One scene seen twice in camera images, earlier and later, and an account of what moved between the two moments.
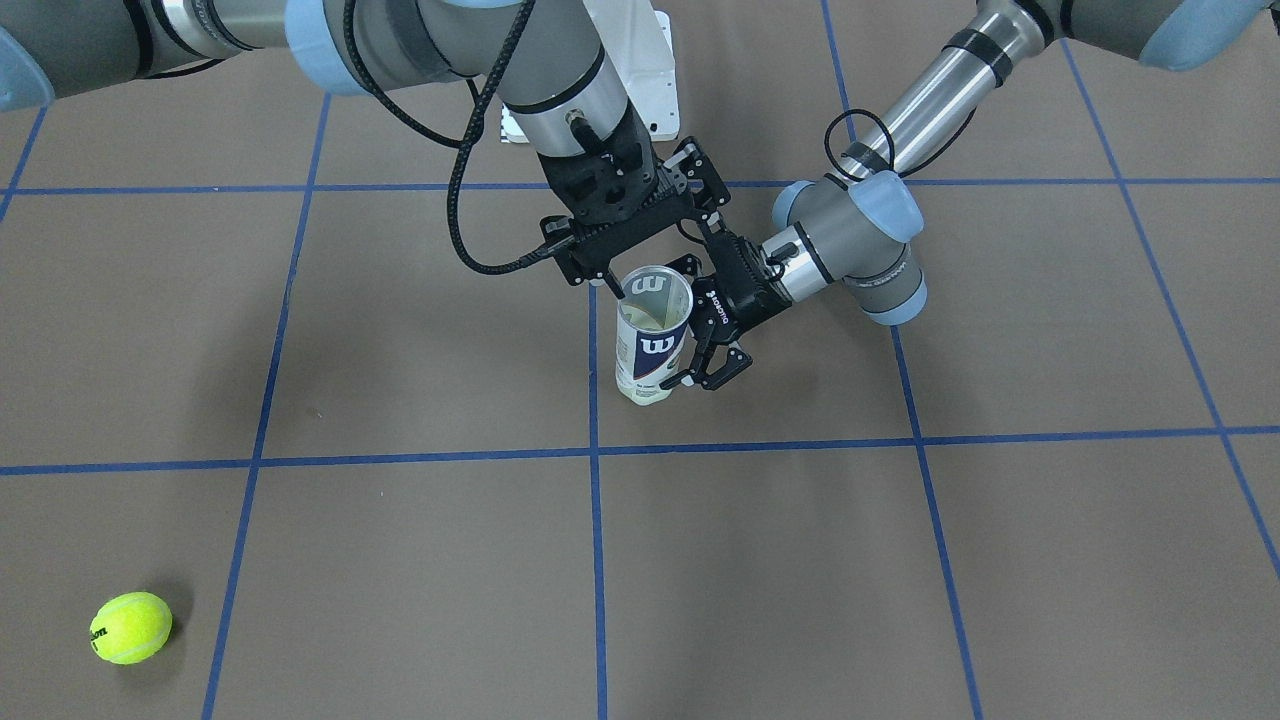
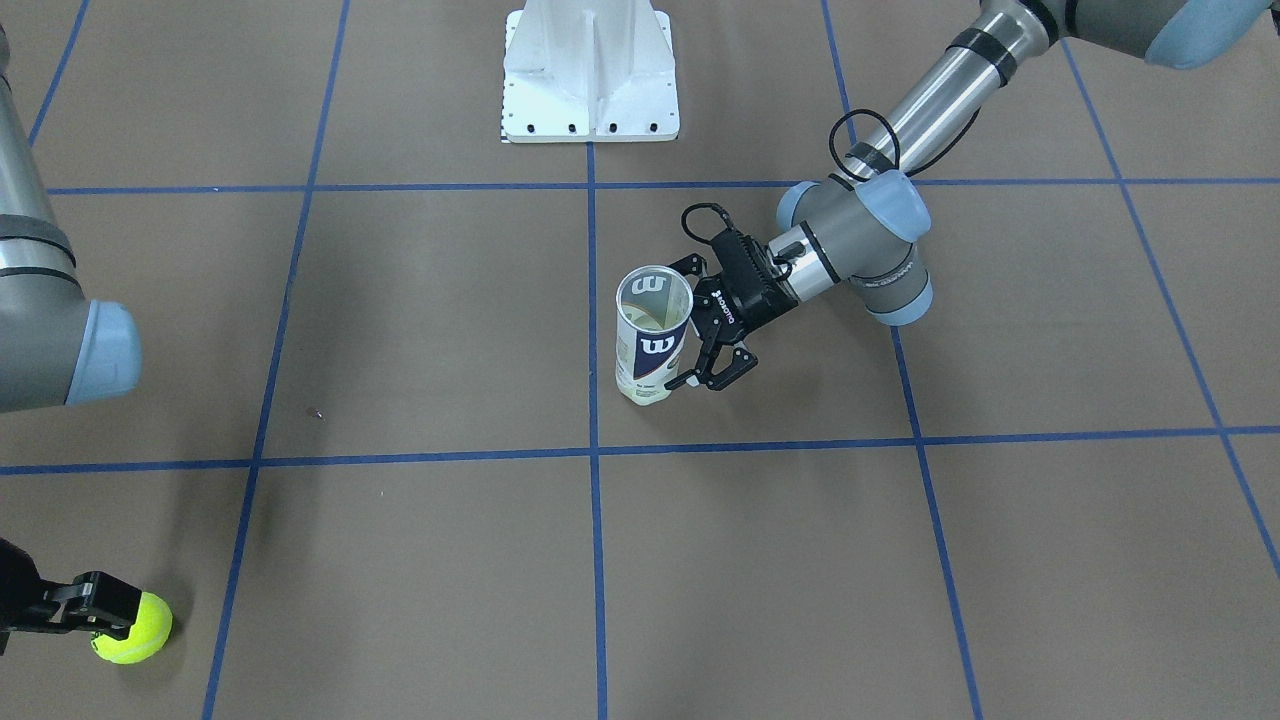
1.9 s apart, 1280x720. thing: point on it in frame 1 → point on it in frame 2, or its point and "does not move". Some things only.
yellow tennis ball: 130,628 does not move
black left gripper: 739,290 does not move
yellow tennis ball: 642,318 does not move
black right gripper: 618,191 → 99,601
